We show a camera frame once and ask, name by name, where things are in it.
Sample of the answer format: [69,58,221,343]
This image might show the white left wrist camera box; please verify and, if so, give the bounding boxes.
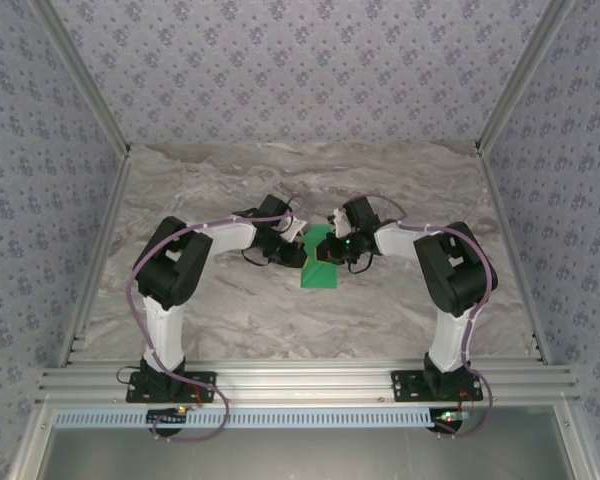
[278,215,307,242]

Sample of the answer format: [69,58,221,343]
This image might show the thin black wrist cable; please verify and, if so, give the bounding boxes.
[347,254,375,276]
[241,248,281,269]

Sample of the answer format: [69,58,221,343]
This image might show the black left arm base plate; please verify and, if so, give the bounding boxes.
[125,372,217,404]

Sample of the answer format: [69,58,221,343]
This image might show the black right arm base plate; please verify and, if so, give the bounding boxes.
[389,369,484,403]

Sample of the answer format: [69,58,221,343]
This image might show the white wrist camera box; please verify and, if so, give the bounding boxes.
[278,215,307,242]
[328,207,352,237]

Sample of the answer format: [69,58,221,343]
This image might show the green square paper sheet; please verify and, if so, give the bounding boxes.
[299,224,339,291]

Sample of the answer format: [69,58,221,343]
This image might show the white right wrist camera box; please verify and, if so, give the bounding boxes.
[328,207,352,237]

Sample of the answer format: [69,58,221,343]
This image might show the aluminium cross beam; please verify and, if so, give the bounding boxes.
[34,363,581,405]

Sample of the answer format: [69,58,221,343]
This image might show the aluminium frame post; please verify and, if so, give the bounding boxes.
[29,0,132,157]
[473,0,579,154]

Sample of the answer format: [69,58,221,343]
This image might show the thin black left wrist cable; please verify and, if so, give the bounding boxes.
[241,248,281,269]

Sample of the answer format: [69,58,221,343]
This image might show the thin black cable loop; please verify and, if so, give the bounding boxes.
[116,366,145,387]

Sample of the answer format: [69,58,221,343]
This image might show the aluminium table side rail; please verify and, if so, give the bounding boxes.
[478,149,552,365]
[57,149,134,369]

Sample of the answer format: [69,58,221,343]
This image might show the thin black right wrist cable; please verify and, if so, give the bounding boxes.
[347,254,375,276]

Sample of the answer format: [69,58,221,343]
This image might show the small black circuit board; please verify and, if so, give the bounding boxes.
[429,408,474,431]
[147,407,187,427]

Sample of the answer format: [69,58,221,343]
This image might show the pale blue slotted cable duct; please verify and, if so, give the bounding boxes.
[52,407,431,430]

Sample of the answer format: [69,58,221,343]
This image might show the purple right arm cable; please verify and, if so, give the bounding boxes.
[338,193,500,441]

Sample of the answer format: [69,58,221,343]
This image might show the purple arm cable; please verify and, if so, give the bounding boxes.
[338,193,500,441]
[129,193,309,444]

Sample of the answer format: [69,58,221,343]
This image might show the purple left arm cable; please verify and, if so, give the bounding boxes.
[129,193,309,444]

